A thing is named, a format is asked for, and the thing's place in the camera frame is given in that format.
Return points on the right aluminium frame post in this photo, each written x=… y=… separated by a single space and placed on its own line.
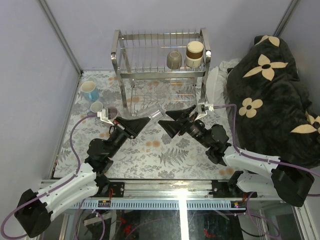
x=286 y=17

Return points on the light blue mug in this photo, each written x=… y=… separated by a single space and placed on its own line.
x=90 y=91

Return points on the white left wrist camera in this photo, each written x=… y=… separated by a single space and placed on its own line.
x=101 y=116

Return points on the floral tablecloth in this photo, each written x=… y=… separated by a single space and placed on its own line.
x=152 y=155

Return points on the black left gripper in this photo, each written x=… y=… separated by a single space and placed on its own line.
x=131 y=129

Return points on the aluminium frame post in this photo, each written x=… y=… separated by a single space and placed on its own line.
x=286 y=17
x=59 y=34

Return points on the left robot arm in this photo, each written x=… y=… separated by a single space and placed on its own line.
x=36 y=210

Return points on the olive grey mug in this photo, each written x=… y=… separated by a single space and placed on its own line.
x=174 y=60

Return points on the steel two-tier dish rack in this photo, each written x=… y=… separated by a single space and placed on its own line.
x=139 y=60

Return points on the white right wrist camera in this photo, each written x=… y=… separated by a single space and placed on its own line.
x=203 y=109

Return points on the aluminium mounting rail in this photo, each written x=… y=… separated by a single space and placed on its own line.
x=168 y=195

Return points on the grey-blue textured mug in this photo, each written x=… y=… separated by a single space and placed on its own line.
x=96 y=107

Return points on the white pillow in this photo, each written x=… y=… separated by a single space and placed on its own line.
x=216 y=85

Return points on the pink ribbed mug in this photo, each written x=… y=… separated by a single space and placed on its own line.
x=111 y=112

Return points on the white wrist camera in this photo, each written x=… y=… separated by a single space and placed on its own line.
x=203 y=109
x=101 y=116

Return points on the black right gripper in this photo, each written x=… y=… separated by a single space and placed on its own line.
x=173 y=127

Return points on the left aluminium frame post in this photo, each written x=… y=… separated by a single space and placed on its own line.
x=59 y=34

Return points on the clear glass tumbler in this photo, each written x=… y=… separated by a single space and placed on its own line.
x=154 y=112

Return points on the cream and brown mug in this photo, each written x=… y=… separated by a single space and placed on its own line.
x=194 y=54

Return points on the black floral blanket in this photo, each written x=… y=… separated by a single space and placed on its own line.
x=274 y=113

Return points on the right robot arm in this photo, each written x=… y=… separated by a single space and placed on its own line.
x=261 y=174

